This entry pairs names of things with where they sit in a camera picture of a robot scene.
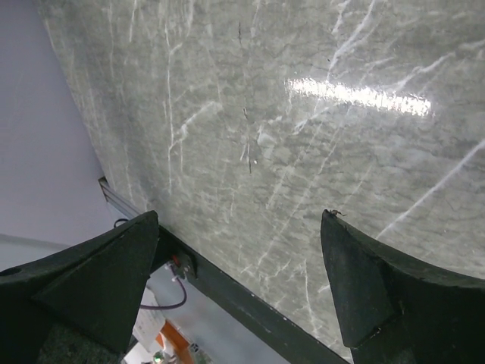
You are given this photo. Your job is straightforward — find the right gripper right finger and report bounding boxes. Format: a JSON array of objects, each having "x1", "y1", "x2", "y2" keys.
[{"x1": 321, "y1": 210, "x2": 484, "y2": 363}]

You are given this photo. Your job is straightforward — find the aluminium rail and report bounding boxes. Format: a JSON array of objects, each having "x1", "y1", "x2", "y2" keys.
[{"x1": 98, "y1": 177, "x2": 141, "y2": 219}]

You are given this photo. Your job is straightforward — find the black base bar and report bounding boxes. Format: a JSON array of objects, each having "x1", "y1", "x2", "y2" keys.
[{"x1": 152, "y1": 226, "x2": 346, "y2": 363}]

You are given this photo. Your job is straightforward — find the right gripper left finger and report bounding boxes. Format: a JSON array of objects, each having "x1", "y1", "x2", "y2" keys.
[{"x1": 1, "y1": 212, "x2": 158, "y2": 363}]

